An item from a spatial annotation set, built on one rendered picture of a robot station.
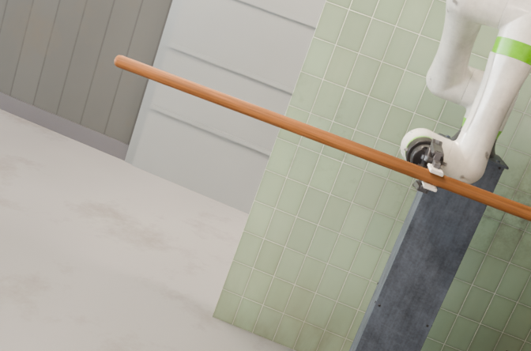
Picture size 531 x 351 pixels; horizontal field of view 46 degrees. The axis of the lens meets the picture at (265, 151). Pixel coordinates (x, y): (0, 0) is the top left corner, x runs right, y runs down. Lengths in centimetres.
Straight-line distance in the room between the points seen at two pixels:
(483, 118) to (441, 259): 59
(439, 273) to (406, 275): 11
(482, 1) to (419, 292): 98
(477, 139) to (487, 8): 35
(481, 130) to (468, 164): 10
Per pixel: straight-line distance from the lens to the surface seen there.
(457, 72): 205
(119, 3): 456
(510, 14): 178
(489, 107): 176
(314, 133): 141
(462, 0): 178
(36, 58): 489
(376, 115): 261
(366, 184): 267
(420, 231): 212
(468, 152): 175
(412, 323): 224
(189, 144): 437
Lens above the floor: 145
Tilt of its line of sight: 14 degrees down
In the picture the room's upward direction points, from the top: 20 degrees clockwise
